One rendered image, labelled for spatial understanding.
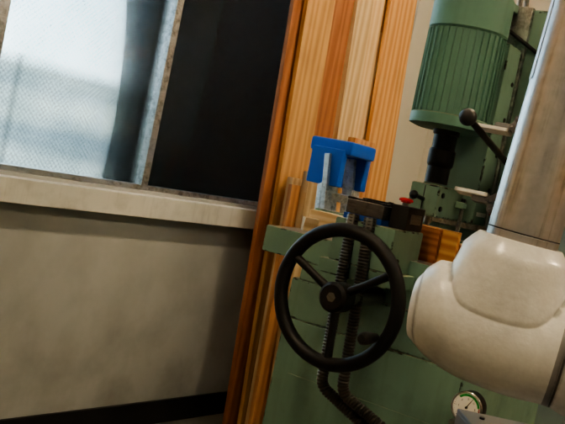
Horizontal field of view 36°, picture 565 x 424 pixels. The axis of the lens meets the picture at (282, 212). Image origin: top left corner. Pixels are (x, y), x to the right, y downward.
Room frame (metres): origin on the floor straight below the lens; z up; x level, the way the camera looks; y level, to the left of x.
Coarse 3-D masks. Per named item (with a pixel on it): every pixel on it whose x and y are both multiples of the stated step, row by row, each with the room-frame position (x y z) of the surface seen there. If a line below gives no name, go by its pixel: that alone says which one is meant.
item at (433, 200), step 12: (420, 192) 1.95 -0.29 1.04; (432, 192) 1.94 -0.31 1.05; (444, 192) 1.95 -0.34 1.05; (456, 192) 2.00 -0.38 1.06; (420, 204) 1.95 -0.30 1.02; (432, 204) 1.93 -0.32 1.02; (444, 204) 1.96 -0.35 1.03; (432, 216) 1.93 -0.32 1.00; (444, 216) 1.97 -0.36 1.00; (456, 216) 2.03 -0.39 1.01
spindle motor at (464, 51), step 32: (448, 0) 1.93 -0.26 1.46; (480, 0) 1.90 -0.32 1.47; (512, 0) 1.94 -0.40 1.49; (448, 32) 1.92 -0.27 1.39; (480, 32) 1.91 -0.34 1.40; (448, 64) 1.91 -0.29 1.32; (480, 64) 1.91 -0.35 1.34; (416, 96) 1.97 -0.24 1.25; (448, 96) 1.90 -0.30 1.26; (480, 96) 1.92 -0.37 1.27; (448, 128) 1.92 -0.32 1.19
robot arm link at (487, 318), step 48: (528, 96) 1.22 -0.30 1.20; (528, 144) 1.20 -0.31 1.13; (528, 192) 1.19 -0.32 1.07; (480, 240) 1.20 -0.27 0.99; (528, 240) 1.18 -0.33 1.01; (432, 288) 1.21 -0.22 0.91; (480, 288) 1.17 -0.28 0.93; (528, 288) 1.16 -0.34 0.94; (432, 336) 1.20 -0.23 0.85; (480, 336) 1.16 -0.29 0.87; (528, 336) 1.15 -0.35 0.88; (480, 384) 1.20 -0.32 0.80; (528, 384) 1.16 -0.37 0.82
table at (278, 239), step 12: (276, 228) 2.01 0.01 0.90; (288, 228) 2.04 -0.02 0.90; (300, 228) 2.12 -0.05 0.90; (264, 240) 2.02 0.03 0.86; (276, 240) 2.01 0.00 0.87; (288, 240) 1.99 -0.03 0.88; (324, 240) 1.94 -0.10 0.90; (276, 252) 2.00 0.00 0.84; (312, 252) 1.95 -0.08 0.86; (324, 252) 1.93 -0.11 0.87; (324, 264) 1.82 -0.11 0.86; (336, 264) 1.80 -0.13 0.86; (420, 264) 1.81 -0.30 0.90; (348, 276) 1.79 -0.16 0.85; (372, 276) 1.76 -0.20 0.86; (408, 276) 1.79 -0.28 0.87; (384, 288) 1.74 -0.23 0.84; (408, 288) 1.79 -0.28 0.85
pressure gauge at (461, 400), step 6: (468, 390) 1.67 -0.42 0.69; (474, 390) 1.68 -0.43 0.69; (456, 396) 1.67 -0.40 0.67; (462, 396) 1.66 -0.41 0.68; (468, 396) 1.66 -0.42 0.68; (474, 396) 1.65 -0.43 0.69; (480, 396) 1.66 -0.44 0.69; (456, 402) 1.67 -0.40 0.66; (462, 402) 1.66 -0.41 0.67; (468, 402) 1.65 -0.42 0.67; (474, 402) 1.65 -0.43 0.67; (480, 402) 1.64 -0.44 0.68; (456, 408) 1.67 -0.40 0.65; (462, 408) 1.66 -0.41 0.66; (468, 408) 1.65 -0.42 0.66; (474, 408) 1.65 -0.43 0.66; (480, 408) 1.64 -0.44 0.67; (486, 408) 1.66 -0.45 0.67; (456, 414) 1.67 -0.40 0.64
